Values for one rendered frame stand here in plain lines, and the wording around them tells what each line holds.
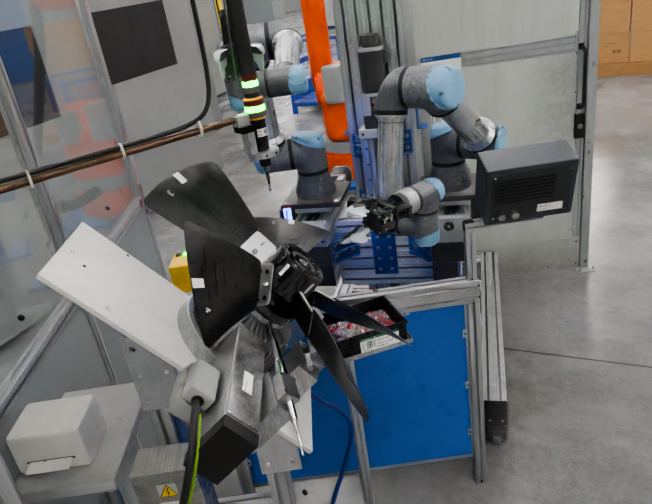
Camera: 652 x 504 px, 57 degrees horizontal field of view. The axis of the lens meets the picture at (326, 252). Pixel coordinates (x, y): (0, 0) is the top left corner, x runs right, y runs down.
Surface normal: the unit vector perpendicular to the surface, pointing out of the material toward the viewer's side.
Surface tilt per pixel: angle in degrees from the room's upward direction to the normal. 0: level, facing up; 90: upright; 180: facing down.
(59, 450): 90
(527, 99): 90
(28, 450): 90
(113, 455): 0
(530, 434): 0
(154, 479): 90
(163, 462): 0
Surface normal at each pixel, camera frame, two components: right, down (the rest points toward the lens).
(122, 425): -0.15, -0.89
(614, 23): -0.43, 0.44
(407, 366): 0.04, 0.43
